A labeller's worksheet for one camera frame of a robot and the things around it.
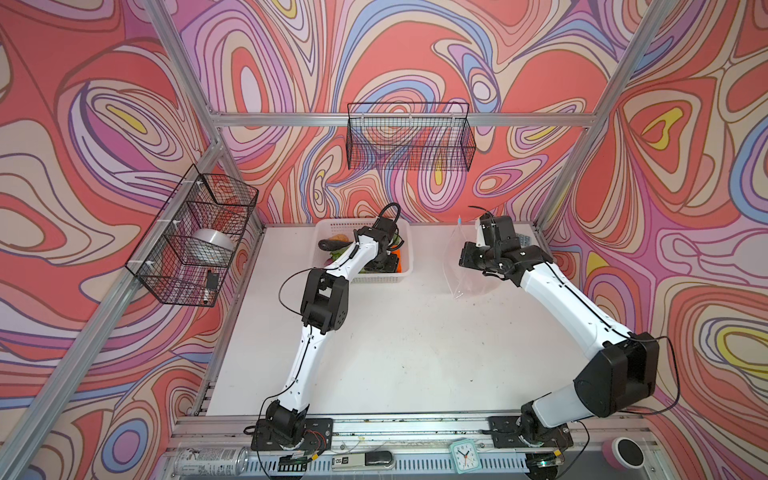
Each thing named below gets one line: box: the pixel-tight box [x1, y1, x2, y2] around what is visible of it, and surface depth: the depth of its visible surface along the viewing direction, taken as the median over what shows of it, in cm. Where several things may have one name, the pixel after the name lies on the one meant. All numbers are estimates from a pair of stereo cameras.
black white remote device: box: [332, 451, 395, 472], surface depth 69 cm
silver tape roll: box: [191, 228, 236, 258], surface depth 73 cm
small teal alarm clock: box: [450, 439, 482, 475], surface depth 70 cm
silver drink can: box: [173, 447, 249, 476], surface depth 68 cm
